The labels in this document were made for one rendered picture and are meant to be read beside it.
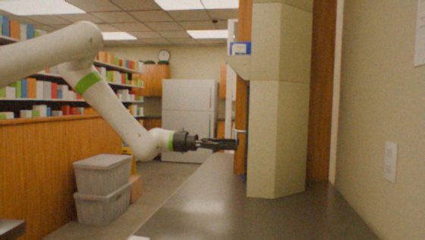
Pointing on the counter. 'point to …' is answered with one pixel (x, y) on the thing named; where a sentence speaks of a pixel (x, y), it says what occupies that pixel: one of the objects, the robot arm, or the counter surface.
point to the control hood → (240, 65)
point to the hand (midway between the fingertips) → (234, 144)
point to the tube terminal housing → (278, 100)
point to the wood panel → (316, 168)
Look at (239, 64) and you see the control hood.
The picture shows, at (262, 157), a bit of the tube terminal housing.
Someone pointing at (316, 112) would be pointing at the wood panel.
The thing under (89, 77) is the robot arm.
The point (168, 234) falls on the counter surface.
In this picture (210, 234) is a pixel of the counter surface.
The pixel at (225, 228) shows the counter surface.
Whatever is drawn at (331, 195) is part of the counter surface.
